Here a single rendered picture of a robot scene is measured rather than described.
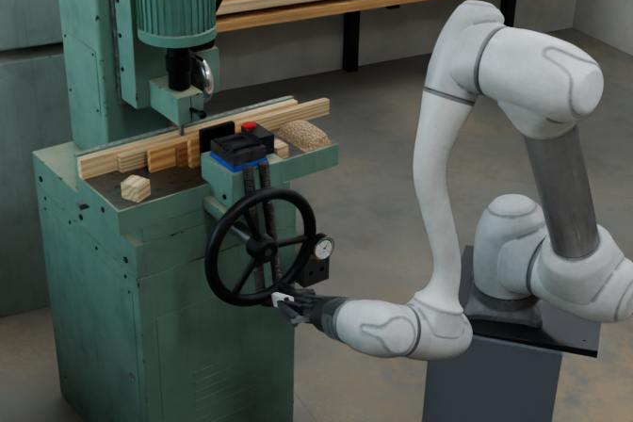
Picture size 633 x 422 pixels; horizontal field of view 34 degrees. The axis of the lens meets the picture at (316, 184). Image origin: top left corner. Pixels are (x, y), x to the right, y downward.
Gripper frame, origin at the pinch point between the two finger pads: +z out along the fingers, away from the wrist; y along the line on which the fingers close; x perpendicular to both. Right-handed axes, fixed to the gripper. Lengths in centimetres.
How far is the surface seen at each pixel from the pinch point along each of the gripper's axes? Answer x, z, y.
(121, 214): -26.0, 16.7, 25.3
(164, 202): -25.6, 16.8, 15.0
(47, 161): -34, 66, 22
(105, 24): -66, 39, 10
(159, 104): -45, 31, 4
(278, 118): -35, 30, -26
